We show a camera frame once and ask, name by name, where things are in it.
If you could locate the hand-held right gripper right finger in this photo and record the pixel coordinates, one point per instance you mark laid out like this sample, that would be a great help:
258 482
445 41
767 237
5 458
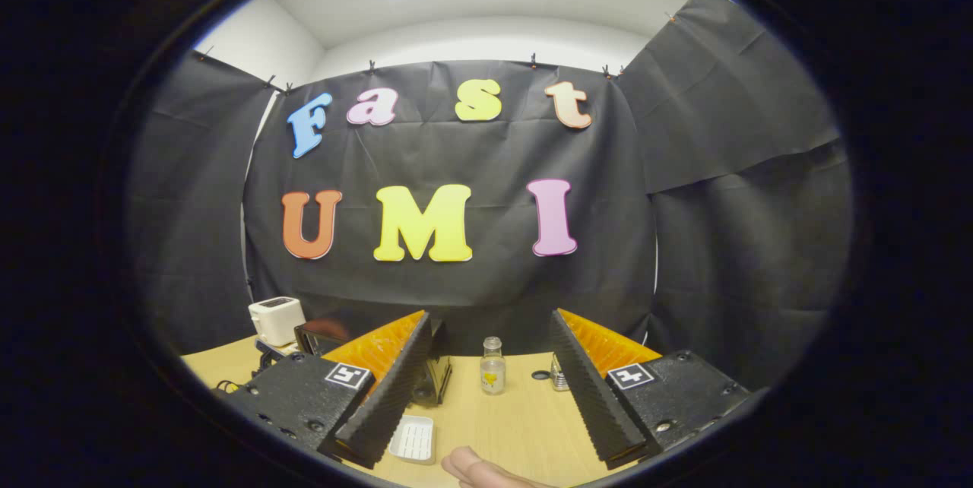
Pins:
589 397

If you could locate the black electric oven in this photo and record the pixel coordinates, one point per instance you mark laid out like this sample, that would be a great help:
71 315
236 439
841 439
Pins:
435 381

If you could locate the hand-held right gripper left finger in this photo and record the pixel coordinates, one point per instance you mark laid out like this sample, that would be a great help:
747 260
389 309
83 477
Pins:
388 397

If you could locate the small glass bottle yellow label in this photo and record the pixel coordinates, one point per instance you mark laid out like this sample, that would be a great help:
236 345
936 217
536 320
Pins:
492 374

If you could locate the glass jar with utensil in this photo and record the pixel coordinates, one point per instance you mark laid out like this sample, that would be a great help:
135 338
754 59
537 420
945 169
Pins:
559 378

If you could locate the black backdrop cloth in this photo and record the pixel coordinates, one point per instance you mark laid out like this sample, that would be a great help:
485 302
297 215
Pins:
722 169

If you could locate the white toaster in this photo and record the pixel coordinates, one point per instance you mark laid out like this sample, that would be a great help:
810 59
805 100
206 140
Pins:
277 321

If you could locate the white plastic tray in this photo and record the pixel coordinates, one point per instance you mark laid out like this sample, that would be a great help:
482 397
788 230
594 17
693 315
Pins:
413 438

